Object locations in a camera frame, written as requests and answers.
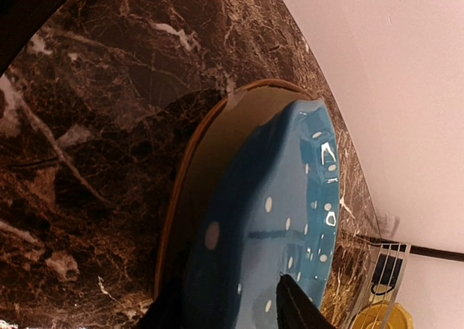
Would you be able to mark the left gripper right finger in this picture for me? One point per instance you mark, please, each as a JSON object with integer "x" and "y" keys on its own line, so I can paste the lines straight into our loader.
{"x": 295, "y": 309}

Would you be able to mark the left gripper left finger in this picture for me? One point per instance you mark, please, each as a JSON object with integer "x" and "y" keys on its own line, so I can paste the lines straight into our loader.
{"x": 167, "y": 310}

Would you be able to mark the blue polka dot plate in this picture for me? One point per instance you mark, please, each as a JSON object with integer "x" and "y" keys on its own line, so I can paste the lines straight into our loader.
{"x": 275, "y": 211}

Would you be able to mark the yellow polka dot plate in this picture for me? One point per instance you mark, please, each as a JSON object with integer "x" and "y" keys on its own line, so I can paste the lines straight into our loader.
{"x": 375, "y": 316}

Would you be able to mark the dark blue mug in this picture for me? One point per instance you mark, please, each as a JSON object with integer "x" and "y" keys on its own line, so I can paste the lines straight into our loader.
{"x": 385, "y": 275}

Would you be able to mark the wire dish rack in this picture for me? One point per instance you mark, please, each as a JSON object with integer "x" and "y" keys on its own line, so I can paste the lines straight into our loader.
{"x": 363, "y": 297}

